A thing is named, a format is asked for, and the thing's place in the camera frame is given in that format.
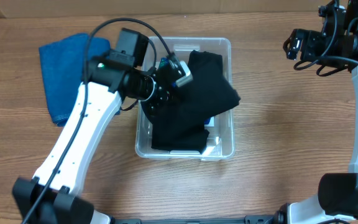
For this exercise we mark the clear plastic storage bin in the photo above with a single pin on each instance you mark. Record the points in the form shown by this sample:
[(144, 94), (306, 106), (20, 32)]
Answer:
[(221, 140)]

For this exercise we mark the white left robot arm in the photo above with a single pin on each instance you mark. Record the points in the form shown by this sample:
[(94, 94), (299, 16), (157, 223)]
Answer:
[(53, 194)]

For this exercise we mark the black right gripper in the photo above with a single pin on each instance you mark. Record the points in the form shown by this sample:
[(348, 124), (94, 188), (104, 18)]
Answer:
[(307, 38)]

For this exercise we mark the folded blue denim cloth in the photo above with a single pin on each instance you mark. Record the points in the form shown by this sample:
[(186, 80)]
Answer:
[(61, 64)]

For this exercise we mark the blue green sequin garment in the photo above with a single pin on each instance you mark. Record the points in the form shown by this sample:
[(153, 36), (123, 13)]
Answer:
[(191, 103)]

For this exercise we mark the black cloth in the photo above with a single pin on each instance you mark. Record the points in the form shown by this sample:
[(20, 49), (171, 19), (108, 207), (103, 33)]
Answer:
[(207, 71), (180, 126)]

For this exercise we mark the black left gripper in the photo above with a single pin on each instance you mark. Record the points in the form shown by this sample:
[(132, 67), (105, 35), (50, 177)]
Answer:
[(163, 98)]

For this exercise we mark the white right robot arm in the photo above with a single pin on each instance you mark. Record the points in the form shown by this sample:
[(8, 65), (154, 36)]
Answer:
[(337, 198)]

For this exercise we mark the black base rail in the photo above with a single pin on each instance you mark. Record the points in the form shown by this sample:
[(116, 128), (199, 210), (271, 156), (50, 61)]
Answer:
[(248, 219)]

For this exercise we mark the white label in bin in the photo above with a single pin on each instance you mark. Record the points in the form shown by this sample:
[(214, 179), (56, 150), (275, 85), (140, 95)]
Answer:
[(209, 122)]

